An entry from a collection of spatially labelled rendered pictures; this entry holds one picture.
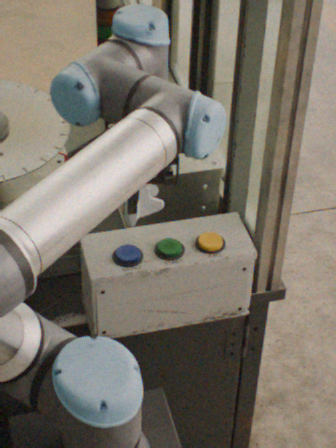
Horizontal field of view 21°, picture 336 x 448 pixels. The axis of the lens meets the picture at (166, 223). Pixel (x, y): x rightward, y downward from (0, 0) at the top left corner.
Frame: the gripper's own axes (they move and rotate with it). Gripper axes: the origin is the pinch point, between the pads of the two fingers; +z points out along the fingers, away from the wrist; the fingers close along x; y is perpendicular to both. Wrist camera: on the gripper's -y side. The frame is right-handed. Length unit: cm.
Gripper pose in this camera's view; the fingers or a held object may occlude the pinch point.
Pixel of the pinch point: (127, 219)
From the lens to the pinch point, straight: 140.7
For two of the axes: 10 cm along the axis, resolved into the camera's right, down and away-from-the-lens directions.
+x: -2.3, -6.4, 7.3
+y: 9.7, -1.4, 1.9
